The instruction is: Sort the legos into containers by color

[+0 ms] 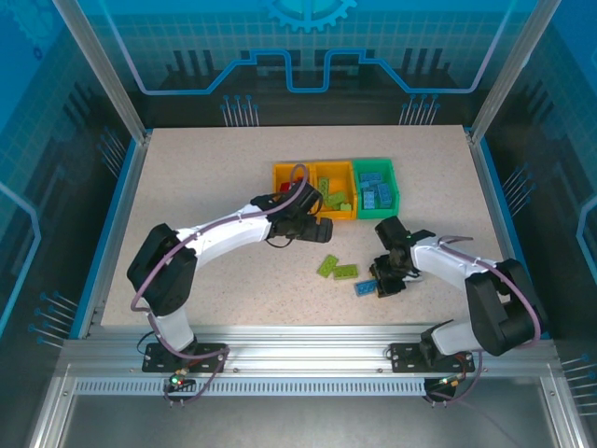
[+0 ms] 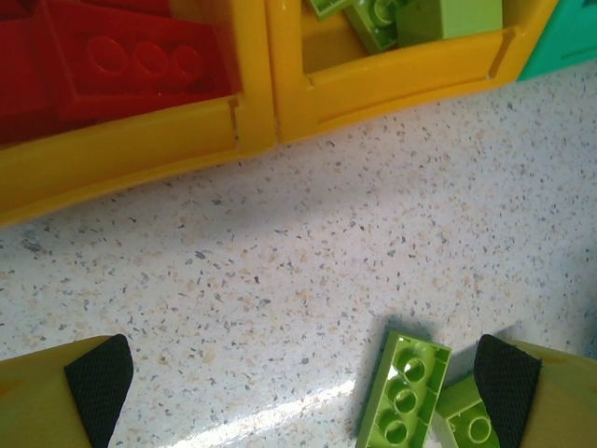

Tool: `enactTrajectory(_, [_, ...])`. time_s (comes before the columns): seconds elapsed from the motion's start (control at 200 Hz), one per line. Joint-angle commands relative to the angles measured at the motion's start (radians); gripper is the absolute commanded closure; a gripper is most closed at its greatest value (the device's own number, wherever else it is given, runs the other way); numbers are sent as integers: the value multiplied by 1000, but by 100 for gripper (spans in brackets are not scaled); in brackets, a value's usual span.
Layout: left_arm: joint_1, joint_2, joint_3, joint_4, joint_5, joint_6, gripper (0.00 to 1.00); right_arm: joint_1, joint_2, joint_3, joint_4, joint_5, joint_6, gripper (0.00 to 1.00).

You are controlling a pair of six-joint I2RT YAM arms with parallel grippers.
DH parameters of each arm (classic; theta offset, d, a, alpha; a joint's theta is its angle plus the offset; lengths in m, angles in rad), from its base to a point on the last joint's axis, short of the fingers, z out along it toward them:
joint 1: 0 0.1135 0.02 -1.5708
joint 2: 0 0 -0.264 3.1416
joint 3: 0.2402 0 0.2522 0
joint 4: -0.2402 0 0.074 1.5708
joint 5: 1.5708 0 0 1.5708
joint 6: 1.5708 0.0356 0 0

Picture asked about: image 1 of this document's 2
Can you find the small green lego brick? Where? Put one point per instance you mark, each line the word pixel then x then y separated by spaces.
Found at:
pixel 345 206

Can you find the red lego brick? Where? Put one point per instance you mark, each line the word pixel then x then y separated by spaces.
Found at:
pixel 285 186

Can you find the small blue lego brick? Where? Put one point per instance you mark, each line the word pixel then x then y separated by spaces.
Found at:
pixel 366 186

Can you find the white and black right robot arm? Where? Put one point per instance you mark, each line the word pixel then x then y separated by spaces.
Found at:
pixel 443 261

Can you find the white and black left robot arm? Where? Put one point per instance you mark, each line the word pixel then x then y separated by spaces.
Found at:
pixel 233 233

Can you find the yellow plastic bin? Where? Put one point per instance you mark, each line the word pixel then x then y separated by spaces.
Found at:
pixel 336 215
pixel 280 172

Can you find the green plastic bin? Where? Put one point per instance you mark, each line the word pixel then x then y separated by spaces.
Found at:
pixel 373 214

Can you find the small connector board with LED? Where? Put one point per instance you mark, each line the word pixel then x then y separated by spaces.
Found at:
pixel 177 382
pixel 447 382

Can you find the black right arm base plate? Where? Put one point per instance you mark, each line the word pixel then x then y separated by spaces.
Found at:
pixel 401 359

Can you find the aluminium front rail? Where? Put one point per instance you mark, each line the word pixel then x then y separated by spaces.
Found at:
pixel 303 354

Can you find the aluminium side rail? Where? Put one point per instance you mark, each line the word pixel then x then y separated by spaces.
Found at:
pixel 490 186
pixel 130 186

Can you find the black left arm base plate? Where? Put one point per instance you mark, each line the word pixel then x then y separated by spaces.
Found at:
pixel 150 361

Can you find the aluminium lower frame bar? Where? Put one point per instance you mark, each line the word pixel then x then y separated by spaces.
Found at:
pixel 51 406
pixel 562 420

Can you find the aluminium frame post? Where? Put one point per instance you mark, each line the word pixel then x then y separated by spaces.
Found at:
pixel 512 70
pixel 108 70

